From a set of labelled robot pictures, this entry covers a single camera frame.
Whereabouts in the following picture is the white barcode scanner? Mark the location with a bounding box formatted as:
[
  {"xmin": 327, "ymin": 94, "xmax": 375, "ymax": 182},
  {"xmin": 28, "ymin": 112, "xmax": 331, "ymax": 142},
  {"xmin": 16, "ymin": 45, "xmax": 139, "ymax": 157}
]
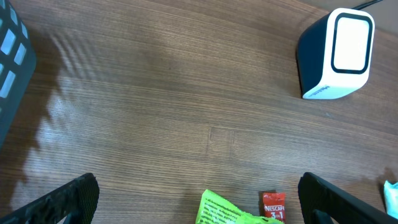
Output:
[{"xmin": 296, "ymin": 8, "xmax": 375, "ymax": 100}]

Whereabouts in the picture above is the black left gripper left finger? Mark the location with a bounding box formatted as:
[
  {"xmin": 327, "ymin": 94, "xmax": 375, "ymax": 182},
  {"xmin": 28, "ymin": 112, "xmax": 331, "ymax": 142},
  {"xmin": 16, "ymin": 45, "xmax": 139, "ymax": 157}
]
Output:
[{"xmin": 1, "ymin": 173, "xmax": 100, "ymax": 224}]

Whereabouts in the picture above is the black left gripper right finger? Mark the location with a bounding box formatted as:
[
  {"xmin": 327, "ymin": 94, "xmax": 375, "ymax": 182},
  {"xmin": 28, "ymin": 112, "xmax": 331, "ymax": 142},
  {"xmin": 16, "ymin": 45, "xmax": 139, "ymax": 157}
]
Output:
[{"xmin": 298, "ymin": 172, "xmax": 397, "ymax": 224}]

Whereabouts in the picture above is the black scanner cable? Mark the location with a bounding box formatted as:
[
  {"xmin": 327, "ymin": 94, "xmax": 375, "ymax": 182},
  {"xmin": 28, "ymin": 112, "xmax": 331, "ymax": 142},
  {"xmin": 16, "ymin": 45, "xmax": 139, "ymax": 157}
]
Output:
[{"xmin": 352, "ymin": 0, "xmax": 384, "ymax": 11}]

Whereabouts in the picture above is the grey plastic mesh basket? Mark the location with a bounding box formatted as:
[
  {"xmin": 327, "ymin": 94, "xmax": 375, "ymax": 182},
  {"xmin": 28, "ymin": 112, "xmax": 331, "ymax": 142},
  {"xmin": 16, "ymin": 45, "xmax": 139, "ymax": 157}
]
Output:
[{"xmin": 1, "ymin": 0, "xmax": 37, "ymax": 142}]

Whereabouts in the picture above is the green snack packet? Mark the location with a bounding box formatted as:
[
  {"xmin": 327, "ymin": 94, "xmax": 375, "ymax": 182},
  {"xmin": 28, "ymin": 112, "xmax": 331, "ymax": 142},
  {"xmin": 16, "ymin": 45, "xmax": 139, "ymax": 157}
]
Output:
[{"xmin": 195, "ymin": 189, "xmax": 283, "ymax": 224}]

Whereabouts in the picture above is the red candy bar wrapper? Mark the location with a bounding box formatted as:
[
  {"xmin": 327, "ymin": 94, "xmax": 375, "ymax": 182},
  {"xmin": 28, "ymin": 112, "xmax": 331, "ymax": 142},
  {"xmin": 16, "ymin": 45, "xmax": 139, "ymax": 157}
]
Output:
[{"xmin": 262, "ymin": 192, "xmax": 285, "ymax": 223}]

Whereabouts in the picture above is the teal wipes packet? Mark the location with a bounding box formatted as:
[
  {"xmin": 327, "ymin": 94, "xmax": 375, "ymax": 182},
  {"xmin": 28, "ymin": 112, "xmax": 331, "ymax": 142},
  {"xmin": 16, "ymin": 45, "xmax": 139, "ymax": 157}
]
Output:
[{"xmin": 383, "ymin": 180, "xmax": 398, "ymax": 219}]

